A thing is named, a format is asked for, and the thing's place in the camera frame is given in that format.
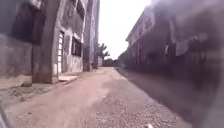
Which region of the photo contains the tree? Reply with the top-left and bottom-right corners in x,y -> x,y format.
95,42 -> 111,68

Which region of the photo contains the brown dirt road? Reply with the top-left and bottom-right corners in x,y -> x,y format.
3,66 -> 194,128

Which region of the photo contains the long building with dark fence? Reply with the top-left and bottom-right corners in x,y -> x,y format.
117,0 -> 224,128

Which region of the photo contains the grey weathered concrete building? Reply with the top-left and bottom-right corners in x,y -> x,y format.
0,0 -> 101,84

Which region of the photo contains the raised concrete pavement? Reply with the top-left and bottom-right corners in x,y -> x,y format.
0,73 -> 81,108

